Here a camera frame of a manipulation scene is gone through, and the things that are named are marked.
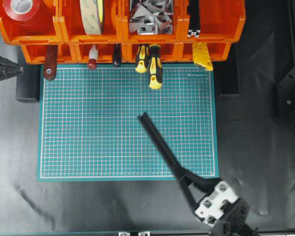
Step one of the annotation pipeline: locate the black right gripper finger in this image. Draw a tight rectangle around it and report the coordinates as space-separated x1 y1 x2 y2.
184 170 219 193

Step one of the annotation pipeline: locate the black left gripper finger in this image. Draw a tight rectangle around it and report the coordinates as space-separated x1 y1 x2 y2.
178 178 197 216

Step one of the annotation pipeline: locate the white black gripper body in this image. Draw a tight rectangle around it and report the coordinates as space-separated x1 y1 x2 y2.
195 181 238 225

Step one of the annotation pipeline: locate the black aluminium extrusion frame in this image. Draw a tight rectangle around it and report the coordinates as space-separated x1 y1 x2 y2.
138 112 186 181

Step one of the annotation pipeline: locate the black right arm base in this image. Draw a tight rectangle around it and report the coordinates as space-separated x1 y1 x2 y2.
276 65 295 133

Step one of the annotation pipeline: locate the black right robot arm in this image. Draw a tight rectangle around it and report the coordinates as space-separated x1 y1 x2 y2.
179 170 259 236

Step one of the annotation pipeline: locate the orange container rack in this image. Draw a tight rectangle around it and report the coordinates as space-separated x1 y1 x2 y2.
0 0 246 64

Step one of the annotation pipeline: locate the green cutting mat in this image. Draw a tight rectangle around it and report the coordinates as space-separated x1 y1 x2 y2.
38 63 219 181

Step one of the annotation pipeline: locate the yellow black screwdriver long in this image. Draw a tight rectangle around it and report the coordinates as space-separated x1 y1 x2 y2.
148 44 163 89

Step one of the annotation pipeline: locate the yellow black screwdriver short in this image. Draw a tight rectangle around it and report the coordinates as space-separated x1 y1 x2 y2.
135 44 149 73

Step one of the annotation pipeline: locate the yellow utility knife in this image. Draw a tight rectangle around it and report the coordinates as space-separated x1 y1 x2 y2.
192 42 213 71

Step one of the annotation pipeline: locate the silver corner brackets pile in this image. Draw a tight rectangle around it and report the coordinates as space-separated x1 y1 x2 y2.
129 0 174 35

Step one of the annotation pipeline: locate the beige tape roll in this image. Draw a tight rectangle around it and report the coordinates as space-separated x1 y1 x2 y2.
80 0 104 35

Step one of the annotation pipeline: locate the red tape roll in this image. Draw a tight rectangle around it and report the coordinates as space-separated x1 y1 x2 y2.
3 0 52 26

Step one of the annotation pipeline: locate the dark handled tool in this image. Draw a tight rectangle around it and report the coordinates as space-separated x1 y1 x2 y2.
112 44 122 68

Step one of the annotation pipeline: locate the brown wooden handle tool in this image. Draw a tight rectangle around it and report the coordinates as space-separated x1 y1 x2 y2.
43 45 58 81

